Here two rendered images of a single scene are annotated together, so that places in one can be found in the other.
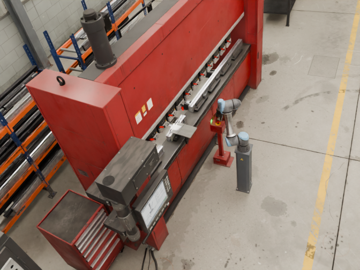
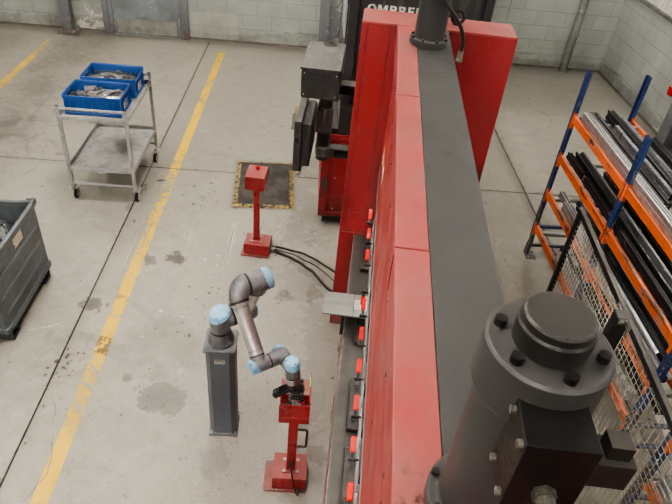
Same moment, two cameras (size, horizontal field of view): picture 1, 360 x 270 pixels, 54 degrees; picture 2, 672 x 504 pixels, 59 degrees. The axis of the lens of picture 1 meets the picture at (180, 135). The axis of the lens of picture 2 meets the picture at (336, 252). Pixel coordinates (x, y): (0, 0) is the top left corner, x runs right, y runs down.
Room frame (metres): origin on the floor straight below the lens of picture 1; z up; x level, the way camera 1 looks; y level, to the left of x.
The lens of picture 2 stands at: (4.96, -1.60, 3.28)
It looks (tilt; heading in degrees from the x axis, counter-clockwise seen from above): 38 degrees down; 144
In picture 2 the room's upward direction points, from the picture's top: 6 degrees clockwise
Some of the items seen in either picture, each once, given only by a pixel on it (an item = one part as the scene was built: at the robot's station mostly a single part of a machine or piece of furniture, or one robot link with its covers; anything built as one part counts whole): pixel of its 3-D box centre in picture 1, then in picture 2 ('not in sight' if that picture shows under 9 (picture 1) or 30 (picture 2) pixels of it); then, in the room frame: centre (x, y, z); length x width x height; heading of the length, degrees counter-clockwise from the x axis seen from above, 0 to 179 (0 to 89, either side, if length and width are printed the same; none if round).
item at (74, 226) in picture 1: (86, 239); not in sight; (2.11, 1.24, 0.50); 0.50 x 0.50 x 1.00; 53
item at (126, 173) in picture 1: (138, 194); (319, 116); (1.80, 0.44, 1.53); 0.51 x 0.25 x 0.85; 144
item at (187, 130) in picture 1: (184, 129); (346, 304); (3.00, -0.06, 1.00); 0.26 x 0.18 x 0.01; 53
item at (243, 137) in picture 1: (242, 138); (221, 318); (2.73, -0.70, 0.94); 0.13 x 0.12 x 0.14; 90
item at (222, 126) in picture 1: (218, 122); (295, 397); (3.26, -0.52, 0.75); 0.20 x 0.16 x 0.18; 147
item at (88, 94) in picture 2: not in sight; (97, 98); (-0.34, -0.53, 0.92); 0.50 x 0.36 x 0.18; 58
